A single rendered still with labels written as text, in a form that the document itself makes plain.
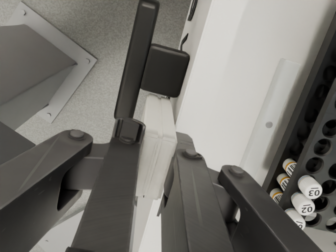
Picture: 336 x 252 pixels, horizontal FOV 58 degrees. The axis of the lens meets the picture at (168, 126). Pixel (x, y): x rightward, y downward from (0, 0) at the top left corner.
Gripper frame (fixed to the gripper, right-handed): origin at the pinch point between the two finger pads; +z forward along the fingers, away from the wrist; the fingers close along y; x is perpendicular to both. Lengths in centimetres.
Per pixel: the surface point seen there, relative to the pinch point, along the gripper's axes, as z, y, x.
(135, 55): 2.6, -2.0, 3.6
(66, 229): 91, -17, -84
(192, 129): 1.0, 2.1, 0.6
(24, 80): 53, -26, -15
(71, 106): 94, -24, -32
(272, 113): 9.1, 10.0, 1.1
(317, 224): 3.9, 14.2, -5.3
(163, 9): 94, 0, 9
